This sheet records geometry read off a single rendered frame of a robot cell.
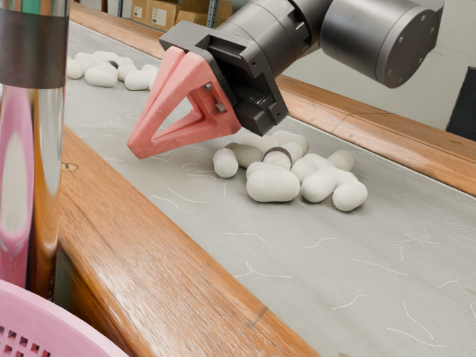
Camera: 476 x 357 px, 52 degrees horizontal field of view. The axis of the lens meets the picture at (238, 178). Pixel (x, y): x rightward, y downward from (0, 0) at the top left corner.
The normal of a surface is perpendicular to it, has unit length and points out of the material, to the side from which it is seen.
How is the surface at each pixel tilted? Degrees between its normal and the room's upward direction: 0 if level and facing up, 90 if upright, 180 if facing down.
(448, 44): 90
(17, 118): 90
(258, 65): 91
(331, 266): 0
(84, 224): 0
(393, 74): 101
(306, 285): 0
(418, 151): 45
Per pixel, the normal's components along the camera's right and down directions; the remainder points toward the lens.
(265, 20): 0.04, -0.27
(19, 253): 0.16, 0.37
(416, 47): 0.66, 0.53
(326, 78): -0.75, 0.08
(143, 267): 0.18, -0.92
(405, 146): -0.44, -0.60
